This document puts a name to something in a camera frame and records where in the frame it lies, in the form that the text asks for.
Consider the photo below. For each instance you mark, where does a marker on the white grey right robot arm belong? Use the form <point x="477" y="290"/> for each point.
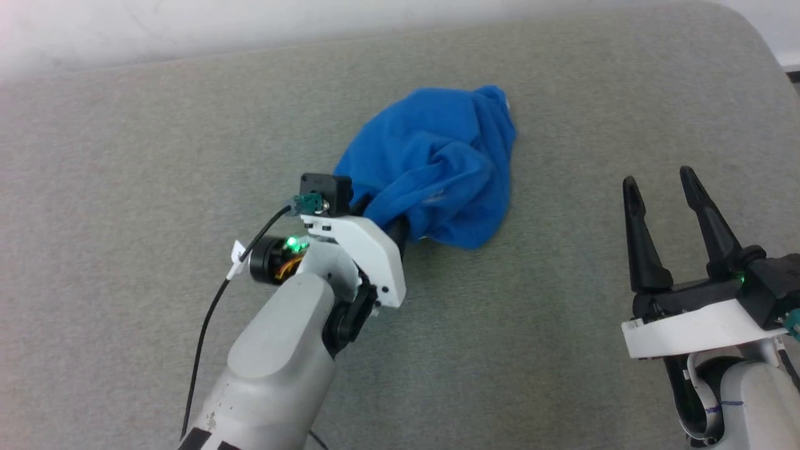
<point x="756" y="400"/>

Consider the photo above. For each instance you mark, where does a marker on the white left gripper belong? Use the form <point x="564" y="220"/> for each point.
<point x="369" y="250"/>

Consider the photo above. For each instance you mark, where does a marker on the blue basketball jersey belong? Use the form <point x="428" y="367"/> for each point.
<point x="431" y="156"/>

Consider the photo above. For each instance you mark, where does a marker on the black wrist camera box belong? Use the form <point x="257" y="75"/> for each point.
<point x="775" y="284"/>
<point x="325" y="190"/>

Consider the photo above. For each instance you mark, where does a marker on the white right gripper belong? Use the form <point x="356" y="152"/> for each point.
<point x="694" y="328"/>

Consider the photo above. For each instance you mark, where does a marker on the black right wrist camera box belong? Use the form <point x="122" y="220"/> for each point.
<point x="775" y="284"/>

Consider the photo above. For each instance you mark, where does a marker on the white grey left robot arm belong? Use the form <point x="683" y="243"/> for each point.
<point x="275" y="362"/>

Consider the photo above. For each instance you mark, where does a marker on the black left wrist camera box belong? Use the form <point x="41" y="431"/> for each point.
<point x="325" y="190"/>

